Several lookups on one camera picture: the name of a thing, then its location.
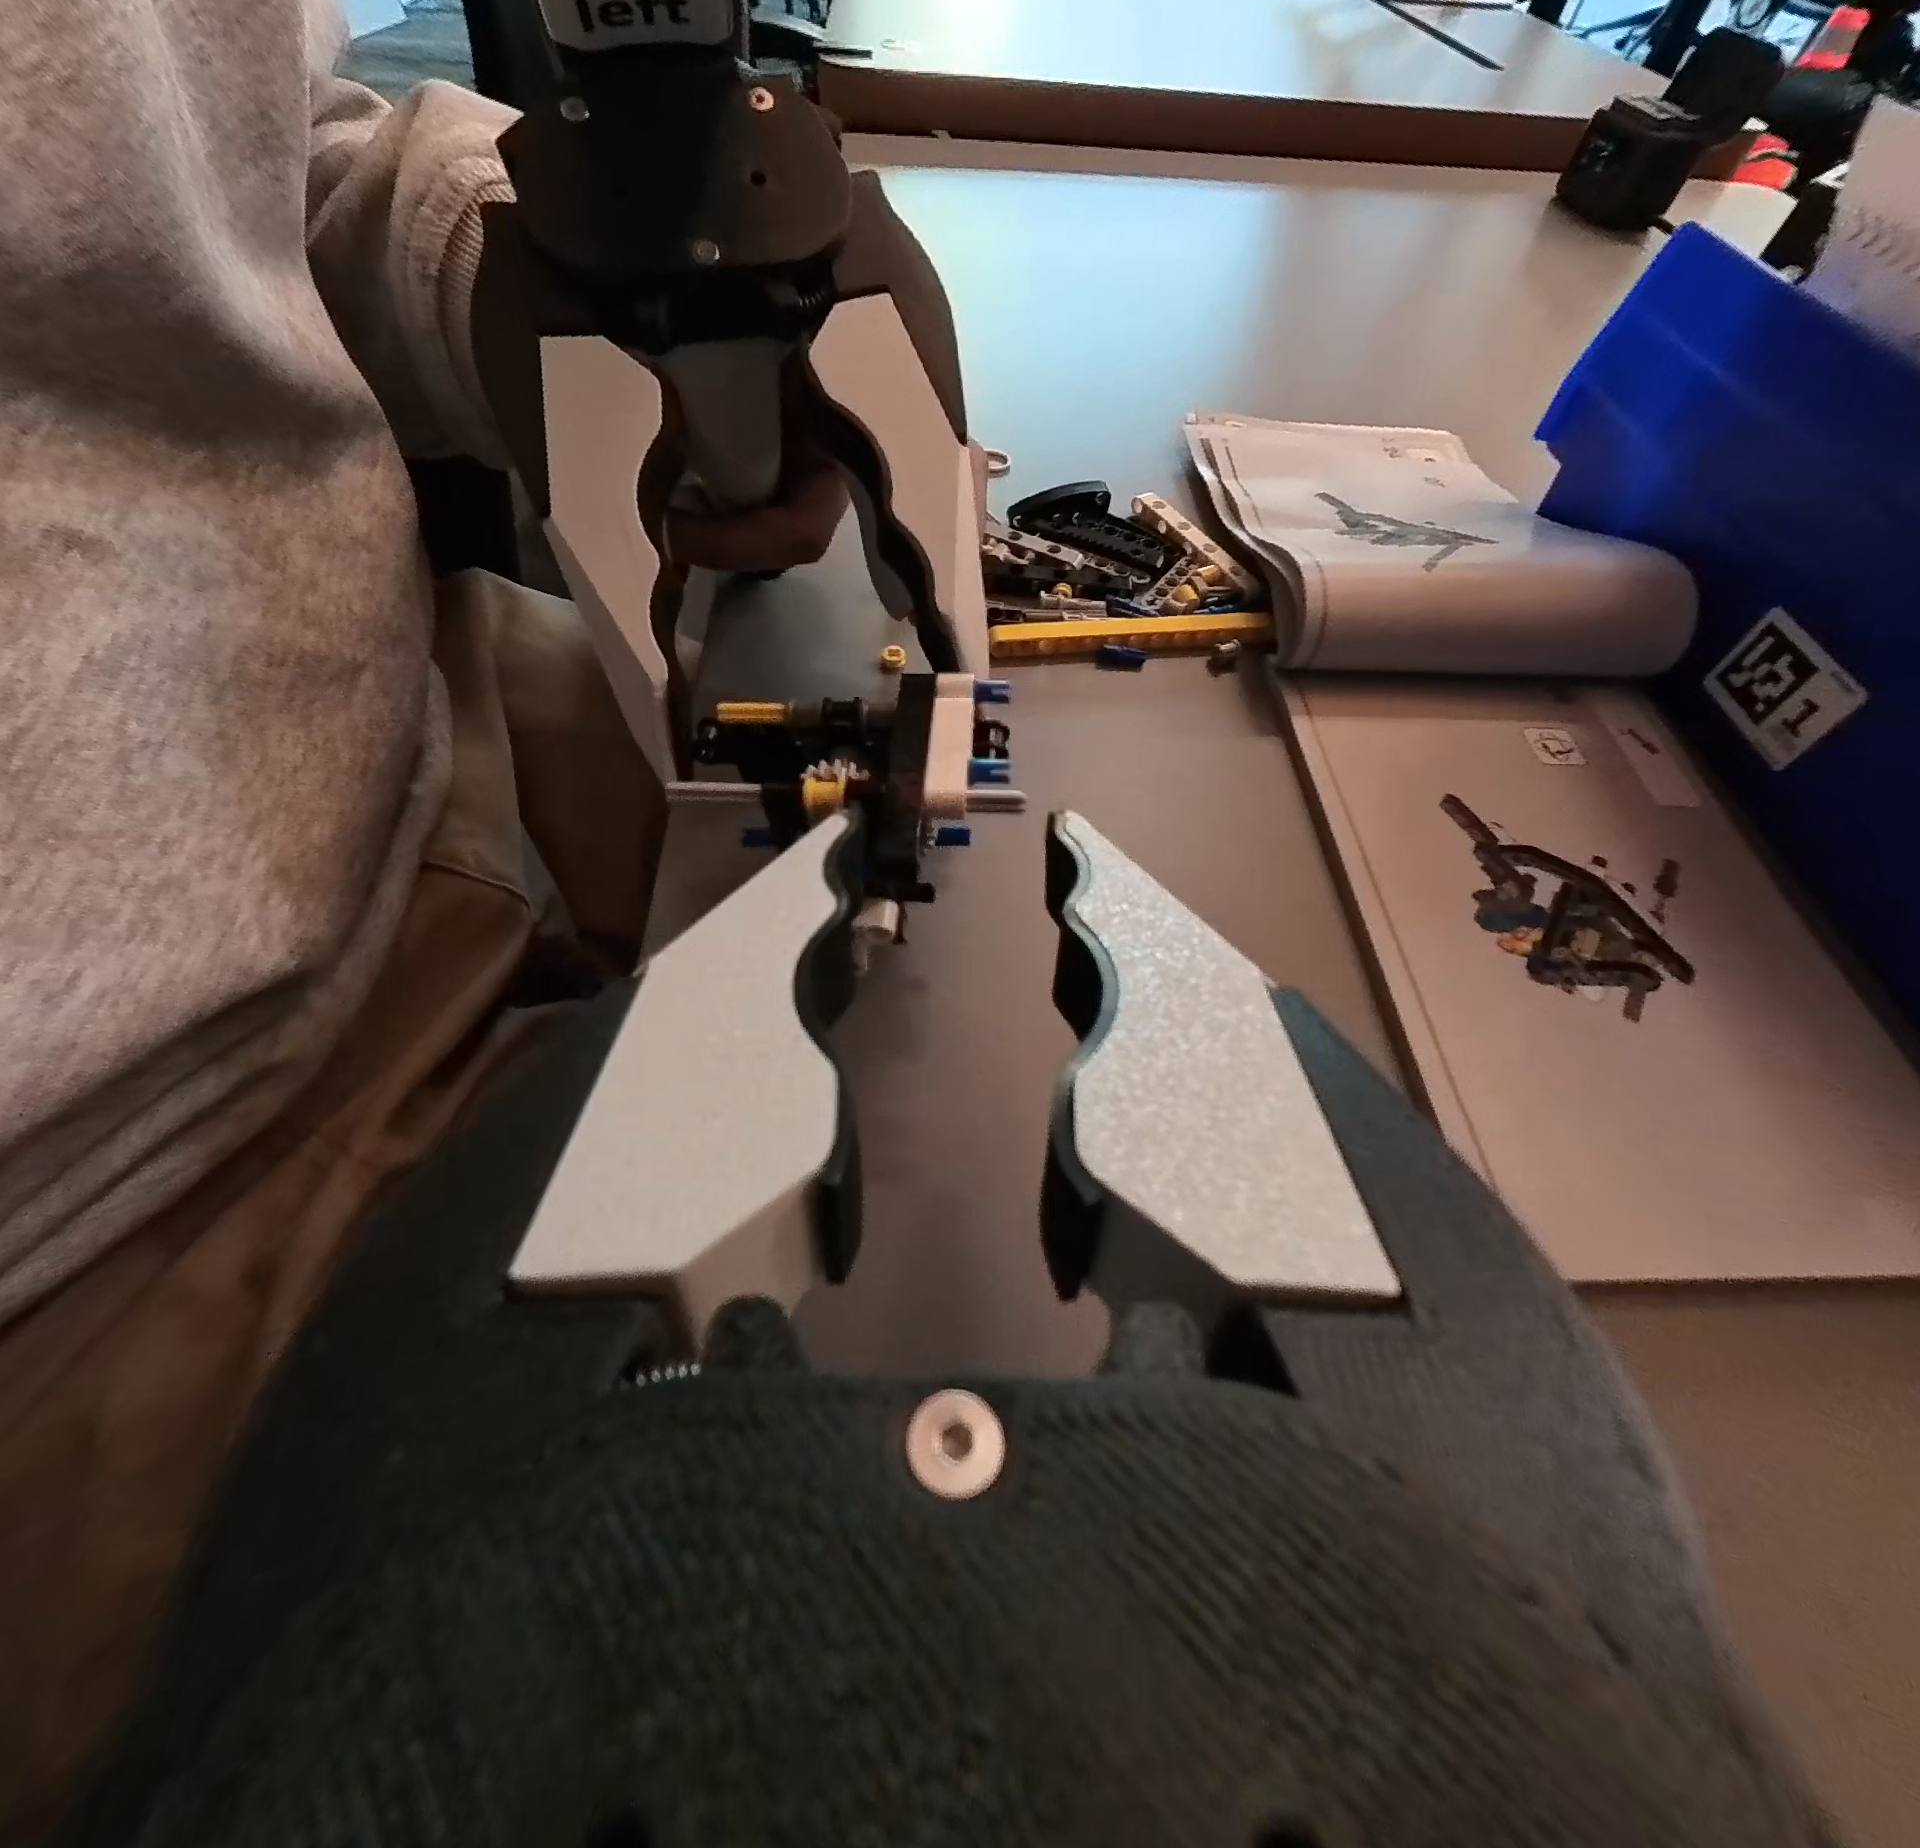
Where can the pile of loose lego pieces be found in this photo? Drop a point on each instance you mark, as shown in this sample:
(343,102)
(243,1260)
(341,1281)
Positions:
(1096,543)

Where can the grey office table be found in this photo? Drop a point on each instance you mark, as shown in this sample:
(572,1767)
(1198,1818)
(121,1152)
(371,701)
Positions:
(1125,17)

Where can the person's left hand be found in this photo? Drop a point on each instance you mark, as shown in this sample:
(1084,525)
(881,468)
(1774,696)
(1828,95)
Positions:
(750,528)

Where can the blue storage bin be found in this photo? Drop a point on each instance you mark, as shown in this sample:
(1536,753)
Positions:
(1771,498)

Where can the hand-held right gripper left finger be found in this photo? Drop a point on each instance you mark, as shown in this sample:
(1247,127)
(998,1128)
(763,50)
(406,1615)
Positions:
(690,1099)

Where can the person's grey sweatshirt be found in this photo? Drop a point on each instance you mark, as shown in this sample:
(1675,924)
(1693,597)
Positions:
(150,528)

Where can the grey lego instruction booklet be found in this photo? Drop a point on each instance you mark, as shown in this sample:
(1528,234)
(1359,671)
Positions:
(1501,1099)

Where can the white printed sheet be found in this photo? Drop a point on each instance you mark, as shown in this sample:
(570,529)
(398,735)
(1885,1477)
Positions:
(1875,213)

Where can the long yellow lego beam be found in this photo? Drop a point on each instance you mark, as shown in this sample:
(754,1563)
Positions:
(1125,632)

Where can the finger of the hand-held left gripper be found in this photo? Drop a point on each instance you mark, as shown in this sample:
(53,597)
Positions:
(593,453)
(932,506)

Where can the person's tan trousers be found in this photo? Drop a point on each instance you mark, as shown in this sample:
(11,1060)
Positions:
(510,738)

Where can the person's left forearm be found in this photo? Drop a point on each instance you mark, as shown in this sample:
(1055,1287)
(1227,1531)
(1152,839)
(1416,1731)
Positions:
(435,257)

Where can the partly built lego assembly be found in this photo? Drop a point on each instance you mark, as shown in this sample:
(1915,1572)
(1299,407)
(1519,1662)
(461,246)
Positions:
(936,762)

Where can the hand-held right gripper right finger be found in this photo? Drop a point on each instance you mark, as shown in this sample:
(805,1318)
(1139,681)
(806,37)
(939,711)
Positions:
(1216,1113)

